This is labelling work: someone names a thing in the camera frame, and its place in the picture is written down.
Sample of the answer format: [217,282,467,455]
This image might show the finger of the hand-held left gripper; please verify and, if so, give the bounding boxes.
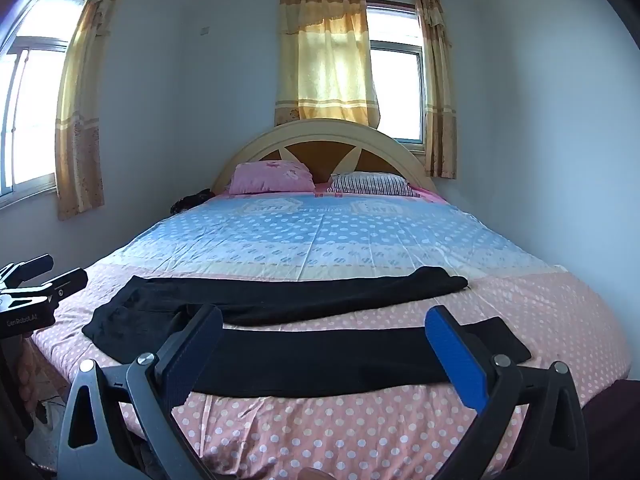
[0,254,55,287]
[10,267,89,307]

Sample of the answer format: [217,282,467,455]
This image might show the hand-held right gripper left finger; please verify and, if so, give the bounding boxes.
[56,304,224,480]

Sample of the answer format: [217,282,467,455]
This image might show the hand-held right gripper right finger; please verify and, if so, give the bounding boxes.
[424,305,591,480]

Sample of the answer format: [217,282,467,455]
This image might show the black pants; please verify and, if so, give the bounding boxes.
[81,266,532,400]

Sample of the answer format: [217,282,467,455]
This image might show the window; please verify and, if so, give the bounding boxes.
[365,2,428,153]
[0,0,93,211]

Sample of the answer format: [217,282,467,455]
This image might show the yellow curtain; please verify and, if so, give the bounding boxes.
[414,0,458,181]
[54,0,132,221]
[274,0,383,128]

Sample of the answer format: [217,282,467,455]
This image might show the pink and blue dotted bedsheet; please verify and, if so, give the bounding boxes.
[30,187,633,480]

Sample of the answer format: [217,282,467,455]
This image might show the dark maroon cloth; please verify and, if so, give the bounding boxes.
[582,379,640,480]

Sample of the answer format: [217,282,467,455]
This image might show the pink pillow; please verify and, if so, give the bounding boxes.
[227,160,316,196]

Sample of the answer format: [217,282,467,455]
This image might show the striped pillow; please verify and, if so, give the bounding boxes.
[327,171,421,198]

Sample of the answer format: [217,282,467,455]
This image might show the cream arched wooden headboard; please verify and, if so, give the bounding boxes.
[210,117,438,196]

